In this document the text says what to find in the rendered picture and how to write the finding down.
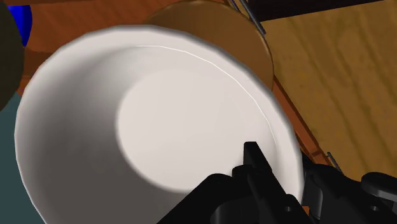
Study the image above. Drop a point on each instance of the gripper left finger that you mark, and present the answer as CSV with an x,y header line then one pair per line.
x,y
257,186

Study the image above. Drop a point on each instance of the brown wooden round bowl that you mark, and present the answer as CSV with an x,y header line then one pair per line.
x,y
229,34

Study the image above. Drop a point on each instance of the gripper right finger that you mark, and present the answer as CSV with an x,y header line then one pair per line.
x,y
338,195

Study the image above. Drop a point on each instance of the dark olive round object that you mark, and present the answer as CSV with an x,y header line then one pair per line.
x,y
9,59

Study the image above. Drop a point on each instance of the teal flat object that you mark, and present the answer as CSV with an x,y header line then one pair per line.
x,y
12,173

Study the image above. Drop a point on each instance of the white bowl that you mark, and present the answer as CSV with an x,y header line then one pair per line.
x,y
173,124

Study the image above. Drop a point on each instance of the blue round object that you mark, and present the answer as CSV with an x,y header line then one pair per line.
x,y
23,21

